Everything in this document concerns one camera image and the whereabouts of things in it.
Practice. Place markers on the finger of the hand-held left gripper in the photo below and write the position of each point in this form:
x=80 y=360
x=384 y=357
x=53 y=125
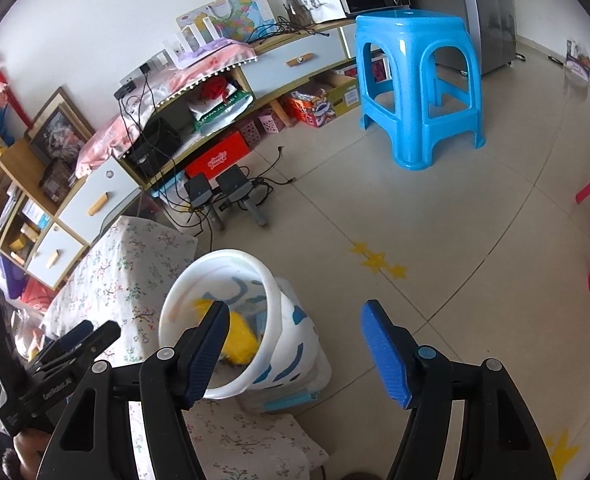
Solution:
x=95 y=342
x=77 y=334

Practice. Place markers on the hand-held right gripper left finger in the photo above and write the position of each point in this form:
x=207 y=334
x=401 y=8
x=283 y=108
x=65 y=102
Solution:
x=206 y=355

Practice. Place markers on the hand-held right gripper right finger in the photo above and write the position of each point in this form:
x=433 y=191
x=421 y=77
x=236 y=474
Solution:
x=386 y=355

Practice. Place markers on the white plastic bucket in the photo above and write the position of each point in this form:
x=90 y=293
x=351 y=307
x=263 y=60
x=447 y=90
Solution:
x=287 y=340

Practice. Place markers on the person's left hand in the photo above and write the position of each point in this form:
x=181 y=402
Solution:
x=30 y=455

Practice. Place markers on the yellow crumpled wrapper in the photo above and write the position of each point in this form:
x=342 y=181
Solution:
x=242 y=342

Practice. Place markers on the clear container with orange fruit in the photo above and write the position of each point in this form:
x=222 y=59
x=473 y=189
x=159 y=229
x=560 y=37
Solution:
x=32 y=332

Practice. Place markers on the red bag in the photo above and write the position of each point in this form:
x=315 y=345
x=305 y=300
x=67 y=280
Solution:
x=37 y=295

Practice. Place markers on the floral tablecloth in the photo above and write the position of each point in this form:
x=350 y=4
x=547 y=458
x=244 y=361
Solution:
x=110 y=280

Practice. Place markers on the yellow star floor sticker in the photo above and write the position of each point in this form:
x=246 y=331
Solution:
x=360 y=248
x=398 y=271
x=375 y=261

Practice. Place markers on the purple bag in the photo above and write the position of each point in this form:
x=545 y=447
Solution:
x=12 y=277

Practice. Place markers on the blue and white box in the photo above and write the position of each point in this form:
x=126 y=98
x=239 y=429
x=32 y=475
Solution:
x=37 y=214

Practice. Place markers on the wooden cabinet with pale drawers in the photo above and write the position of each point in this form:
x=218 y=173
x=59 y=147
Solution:
x=100 y=195

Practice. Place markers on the black speaker on grey stand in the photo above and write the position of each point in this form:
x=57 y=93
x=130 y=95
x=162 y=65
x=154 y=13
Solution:
x=234 y=182
x=197 y=191

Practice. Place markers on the red flat box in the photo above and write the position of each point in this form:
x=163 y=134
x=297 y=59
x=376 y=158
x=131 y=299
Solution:
x=217 y=157

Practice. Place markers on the framed picture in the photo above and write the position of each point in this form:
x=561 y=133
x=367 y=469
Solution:
x=57 y=132

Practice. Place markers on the black subwoofer box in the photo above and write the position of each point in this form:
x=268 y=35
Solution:
x=160 y=140

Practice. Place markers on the pink floral cloth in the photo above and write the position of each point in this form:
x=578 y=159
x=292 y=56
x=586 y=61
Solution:
x=125 y=125

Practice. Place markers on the pink patterned box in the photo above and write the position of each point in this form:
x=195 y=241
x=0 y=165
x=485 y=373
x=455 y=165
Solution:
x=250 y=132
x=270 y=121

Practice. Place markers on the green and white packet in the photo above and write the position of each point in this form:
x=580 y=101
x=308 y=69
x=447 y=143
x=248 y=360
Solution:
x=220 y=112

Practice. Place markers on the black power strip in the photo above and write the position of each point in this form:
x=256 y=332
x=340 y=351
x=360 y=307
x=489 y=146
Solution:
x=124 y=92

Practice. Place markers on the colourful cardboard carton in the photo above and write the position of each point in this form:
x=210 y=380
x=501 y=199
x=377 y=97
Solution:
x=320 y=102

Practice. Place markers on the red cloth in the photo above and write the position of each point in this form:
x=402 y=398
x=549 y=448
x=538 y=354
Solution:
x=214 y=90

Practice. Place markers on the white router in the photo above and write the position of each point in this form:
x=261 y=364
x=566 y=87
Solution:
x=195 y=35

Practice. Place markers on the blue plastic stool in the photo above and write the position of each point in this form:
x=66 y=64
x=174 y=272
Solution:
x=415 y=35

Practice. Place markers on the map poster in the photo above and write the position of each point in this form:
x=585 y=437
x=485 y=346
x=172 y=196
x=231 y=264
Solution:
x=245 y=10

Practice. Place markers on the printed bag on floor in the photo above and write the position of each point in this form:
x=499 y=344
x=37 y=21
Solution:
x=579 y=57

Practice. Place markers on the grey refrigerator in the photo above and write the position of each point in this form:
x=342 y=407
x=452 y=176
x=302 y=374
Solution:
x=490 y=10

